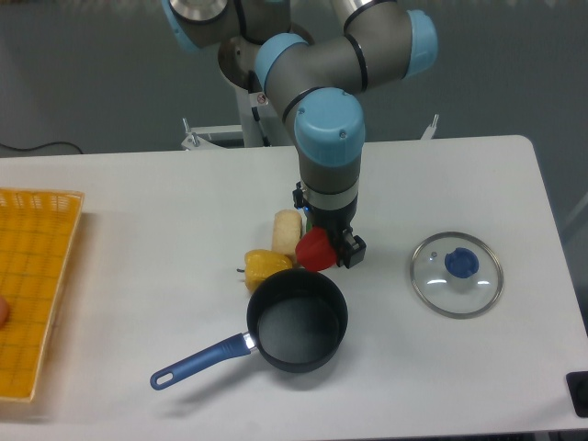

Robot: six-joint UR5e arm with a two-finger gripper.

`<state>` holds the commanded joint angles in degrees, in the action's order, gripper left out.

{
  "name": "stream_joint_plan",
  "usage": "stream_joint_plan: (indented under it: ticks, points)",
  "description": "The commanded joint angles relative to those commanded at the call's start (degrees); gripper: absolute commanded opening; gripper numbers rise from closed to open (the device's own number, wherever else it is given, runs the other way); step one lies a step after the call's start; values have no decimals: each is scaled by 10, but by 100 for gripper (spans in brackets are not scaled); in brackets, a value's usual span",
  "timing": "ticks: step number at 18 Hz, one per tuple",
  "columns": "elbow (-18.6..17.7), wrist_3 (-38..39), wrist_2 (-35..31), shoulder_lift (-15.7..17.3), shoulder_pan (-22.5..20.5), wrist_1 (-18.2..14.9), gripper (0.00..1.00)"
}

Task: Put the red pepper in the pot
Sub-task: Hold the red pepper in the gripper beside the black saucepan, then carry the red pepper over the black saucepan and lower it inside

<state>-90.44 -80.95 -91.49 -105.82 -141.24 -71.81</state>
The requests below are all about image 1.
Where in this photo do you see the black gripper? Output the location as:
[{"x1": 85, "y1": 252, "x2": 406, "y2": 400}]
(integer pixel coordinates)
[{"x1": 292, "y1": 181, "x2": 367, "y2": 268}]

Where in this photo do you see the red bell pepper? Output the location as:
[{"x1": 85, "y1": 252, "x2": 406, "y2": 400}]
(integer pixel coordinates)
[{"x1": 295, "y1": 227, "x2": 337, "y2": 272}]

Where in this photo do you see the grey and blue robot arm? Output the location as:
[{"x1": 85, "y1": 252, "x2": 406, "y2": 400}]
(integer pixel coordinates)
[{"x1": 163, "y1": 1, "x2": 438, "y2": 271}]

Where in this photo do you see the yellow bell pepper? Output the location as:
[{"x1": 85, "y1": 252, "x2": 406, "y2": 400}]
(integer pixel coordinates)
[{"x1": 243, "y1": 249, "x2": 293, "y2": 293}]

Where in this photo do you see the beige bread roll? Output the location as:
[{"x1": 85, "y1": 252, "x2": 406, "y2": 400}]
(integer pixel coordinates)
[{"x1": 271, "y1": 209, "x2": 302, "y2": 259}]

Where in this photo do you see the glass lid with blue knob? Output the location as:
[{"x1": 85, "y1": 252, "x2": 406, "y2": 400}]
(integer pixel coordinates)
[{"x1": 409, "y1": 232, "x2": 504, "y2": 320}]

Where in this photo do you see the black device at table edge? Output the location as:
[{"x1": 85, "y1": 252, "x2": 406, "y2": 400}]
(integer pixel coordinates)
[{"x1": 566, "y1": 371, "x2": 588, "y2": 418}]

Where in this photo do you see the yellow woven basket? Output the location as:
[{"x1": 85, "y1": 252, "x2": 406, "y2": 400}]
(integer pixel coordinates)
[{"x1": 1, "y1": 187, "x2": 85, "y2": 402}]

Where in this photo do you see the orange object in basket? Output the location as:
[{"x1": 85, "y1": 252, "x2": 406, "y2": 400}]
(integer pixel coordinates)
[{"x1": 0, "y1": 296, "x2": 10, "y2": 327}]

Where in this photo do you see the black pot with blue handle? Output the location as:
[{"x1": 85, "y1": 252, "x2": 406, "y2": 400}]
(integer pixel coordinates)
[{"x1": 150, "y1": 269, "x2": 348, "y2": 390}]

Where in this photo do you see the black cable on floor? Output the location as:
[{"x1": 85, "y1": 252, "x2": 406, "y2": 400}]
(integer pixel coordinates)
[{"x1": 0, "y1": 141, "x2": 85, "y2": 155}]

